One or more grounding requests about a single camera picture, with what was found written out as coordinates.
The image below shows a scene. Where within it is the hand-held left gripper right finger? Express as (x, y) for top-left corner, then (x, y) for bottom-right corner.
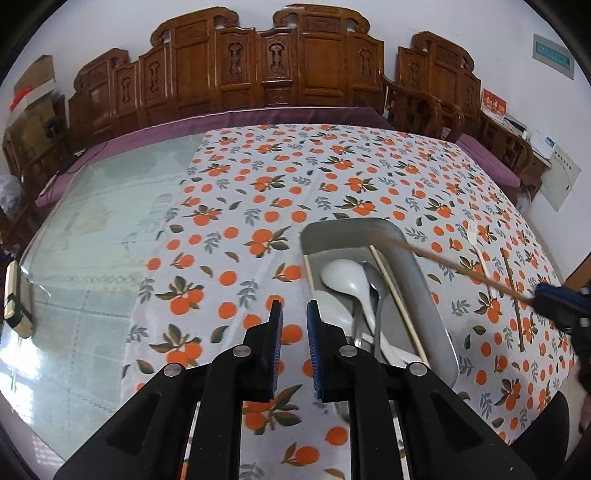
(307, 300), (536, 480)

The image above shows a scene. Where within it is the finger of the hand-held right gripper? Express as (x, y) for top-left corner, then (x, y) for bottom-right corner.
(532, 298), (591, 333)
(534, 283), (591, 306)

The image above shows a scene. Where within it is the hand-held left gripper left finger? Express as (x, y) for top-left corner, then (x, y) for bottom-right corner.
(53, 300), (283, 480)

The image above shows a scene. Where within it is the light bamboo chopstick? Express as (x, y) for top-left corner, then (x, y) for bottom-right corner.
(368, 244), (429, 366)
(302, 254), (317, 292)

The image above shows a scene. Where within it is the white plastic ladle spoon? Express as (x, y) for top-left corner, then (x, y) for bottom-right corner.
(320, 258), (416, 365)

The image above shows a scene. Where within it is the metal spoon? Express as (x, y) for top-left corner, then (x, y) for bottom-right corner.
(361, 261), (391, 363)

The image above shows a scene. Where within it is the brown wooden chopstick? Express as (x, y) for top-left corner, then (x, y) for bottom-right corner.
(501, 248), (526, 352)
(367, 231), (539, 303)

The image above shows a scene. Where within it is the grey rectangular tray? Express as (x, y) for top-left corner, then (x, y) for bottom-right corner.
(300, 217), (460, 386)

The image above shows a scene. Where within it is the white plastic fork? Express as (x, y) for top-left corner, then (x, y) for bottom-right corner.
(464, 220), (497, 296)

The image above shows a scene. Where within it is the orange print tablecloth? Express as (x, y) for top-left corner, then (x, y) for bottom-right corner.
(122, 124), (570, 480)

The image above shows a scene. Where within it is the purple seat cushion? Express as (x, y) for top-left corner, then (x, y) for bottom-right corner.
(442, 133), (523, 189)

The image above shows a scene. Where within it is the wooden side chair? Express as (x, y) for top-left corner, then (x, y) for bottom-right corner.
(478, 111), (543, 195)

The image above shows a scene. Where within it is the purple bench cushion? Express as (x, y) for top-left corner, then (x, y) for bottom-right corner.
(36, 106), (391, 208)

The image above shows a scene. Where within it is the carved wooden armchair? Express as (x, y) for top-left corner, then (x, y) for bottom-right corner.
(383, 31), (482, 141)

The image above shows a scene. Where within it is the wooden block with black band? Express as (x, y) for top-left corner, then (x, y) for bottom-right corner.
(4, 261), (34, 339)

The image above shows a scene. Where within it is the carved wooden bench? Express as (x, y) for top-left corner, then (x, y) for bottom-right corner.
(68, 4), (387, 139)

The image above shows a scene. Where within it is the clear plastic bag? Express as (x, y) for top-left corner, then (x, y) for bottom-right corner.
(0, 173), (25, 219)

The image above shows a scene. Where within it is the wooden side cabinet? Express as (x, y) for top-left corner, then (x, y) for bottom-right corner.
(2, 92), (72, 195)

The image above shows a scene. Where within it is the cardboard box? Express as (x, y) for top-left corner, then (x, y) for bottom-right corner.
(10, 54), (57, 114)

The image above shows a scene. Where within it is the white wall box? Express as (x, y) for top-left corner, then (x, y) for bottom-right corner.
(538, 143), (583, 212)

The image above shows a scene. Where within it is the grey framed wall panel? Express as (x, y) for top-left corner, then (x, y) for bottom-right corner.
(531, 31), (576, 83)

